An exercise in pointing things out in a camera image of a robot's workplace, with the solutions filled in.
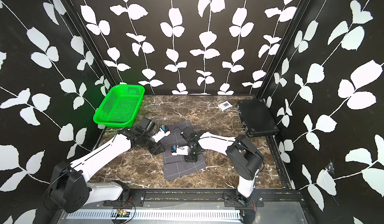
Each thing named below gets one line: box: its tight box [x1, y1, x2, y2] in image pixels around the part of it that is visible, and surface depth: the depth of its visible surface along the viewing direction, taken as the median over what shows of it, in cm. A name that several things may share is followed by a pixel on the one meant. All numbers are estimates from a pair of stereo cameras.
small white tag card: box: [217, 100, 233, 112], surface depth 115 cm
